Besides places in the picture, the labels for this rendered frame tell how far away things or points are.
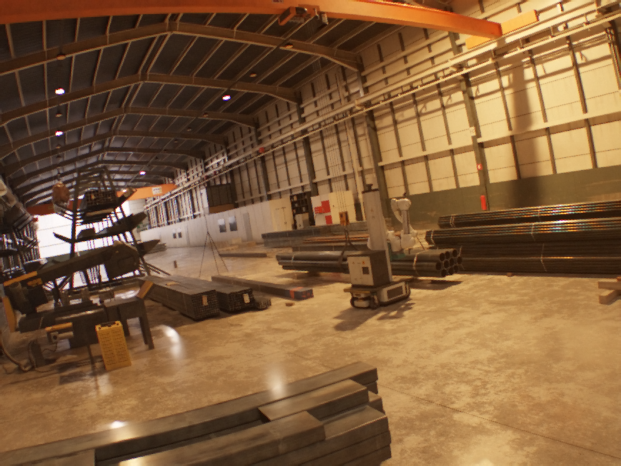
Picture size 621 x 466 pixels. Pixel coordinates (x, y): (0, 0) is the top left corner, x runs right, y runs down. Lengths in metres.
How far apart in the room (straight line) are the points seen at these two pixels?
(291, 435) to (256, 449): 0.20
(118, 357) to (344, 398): 4.21
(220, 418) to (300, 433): 0.62
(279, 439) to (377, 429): 0.60
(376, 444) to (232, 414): 0.90
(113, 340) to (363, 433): 4.44
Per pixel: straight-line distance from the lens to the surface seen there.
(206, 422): 3.03
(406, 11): 13.59
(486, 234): 8.88
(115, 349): 6.64
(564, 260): 7.81
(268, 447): 2.59
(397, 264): 8.94
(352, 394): 3.02
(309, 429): 2.65
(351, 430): 2.78
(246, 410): 3.07
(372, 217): 7.68
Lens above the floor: 1.64
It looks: 3 degrees down
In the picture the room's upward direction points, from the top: 10 degrees counter-clockwise
